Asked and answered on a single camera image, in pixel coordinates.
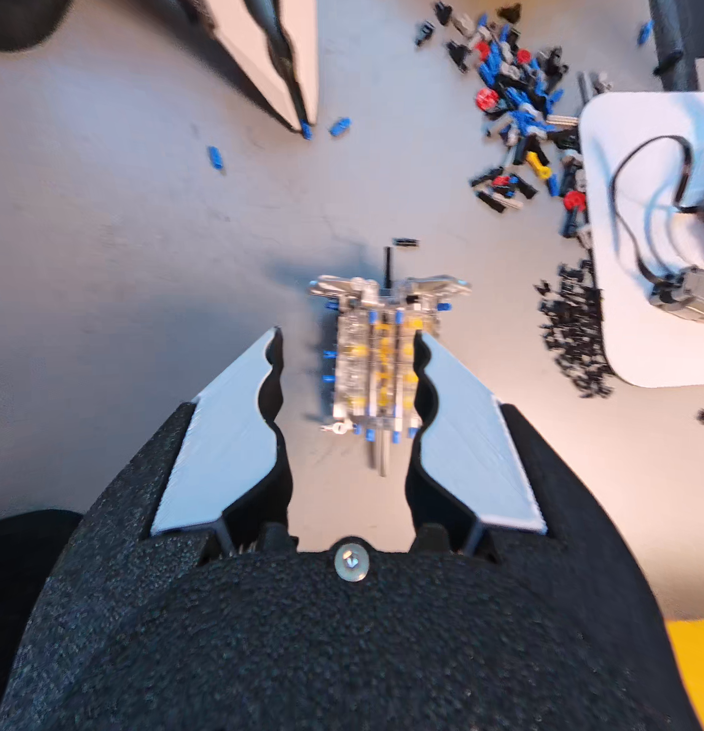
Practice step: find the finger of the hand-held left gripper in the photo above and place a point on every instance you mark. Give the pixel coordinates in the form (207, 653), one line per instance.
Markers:
(240, 34)
(303, 46)

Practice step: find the grey transparent engine model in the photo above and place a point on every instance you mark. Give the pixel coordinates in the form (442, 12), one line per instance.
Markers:
(375, 366)

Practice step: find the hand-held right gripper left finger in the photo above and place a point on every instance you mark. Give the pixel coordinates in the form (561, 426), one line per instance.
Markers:
(221, 457)

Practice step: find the pile of black links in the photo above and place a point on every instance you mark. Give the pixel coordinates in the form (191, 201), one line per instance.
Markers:
(575, 343)

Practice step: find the black connector pin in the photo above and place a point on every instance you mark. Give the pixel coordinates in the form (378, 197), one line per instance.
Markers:
(406, 242)

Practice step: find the pile of mixed building pieces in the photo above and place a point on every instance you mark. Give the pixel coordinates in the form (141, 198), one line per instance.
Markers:
(489, 101)

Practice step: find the small blue pin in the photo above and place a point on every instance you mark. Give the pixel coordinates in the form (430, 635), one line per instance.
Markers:
(645, 32)
(215, 158)
(341, 126)
(306, 130)

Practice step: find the grey motor block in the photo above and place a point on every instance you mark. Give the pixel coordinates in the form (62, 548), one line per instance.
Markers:
(689, 295)

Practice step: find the grey desk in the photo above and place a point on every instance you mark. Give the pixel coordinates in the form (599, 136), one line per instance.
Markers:
(124, 286)

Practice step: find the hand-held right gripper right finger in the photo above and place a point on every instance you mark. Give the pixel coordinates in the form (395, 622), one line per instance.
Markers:
(478, 457)

